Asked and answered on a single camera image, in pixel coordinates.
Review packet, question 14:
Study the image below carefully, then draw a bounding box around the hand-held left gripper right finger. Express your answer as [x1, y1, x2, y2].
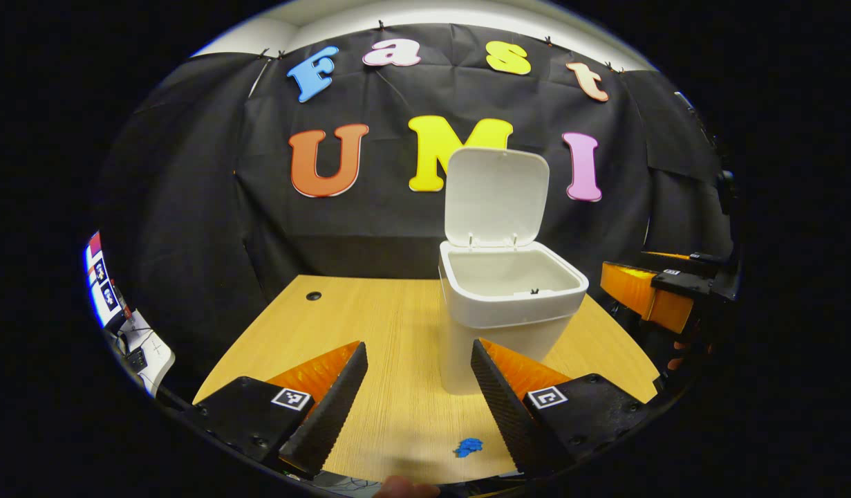
[470, 338, 653, 478]

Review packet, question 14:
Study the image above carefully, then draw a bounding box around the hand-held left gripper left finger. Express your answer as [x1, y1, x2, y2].
[187, 340, 369, 479]

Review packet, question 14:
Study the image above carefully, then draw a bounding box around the white desktop garbage bin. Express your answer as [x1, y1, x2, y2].
[438, 147, 590, 395]

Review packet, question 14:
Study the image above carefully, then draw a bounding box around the wooden desktop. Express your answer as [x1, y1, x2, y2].
[192, 275, 661, 485]

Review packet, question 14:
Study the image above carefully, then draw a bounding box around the black backdrop cloth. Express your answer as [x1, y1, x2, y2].
[97, 23, 737, 402]

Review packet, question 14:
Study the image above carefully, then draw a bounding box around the colourful wall poster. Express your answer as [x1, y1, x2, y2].
[85, 232, 125, 329]

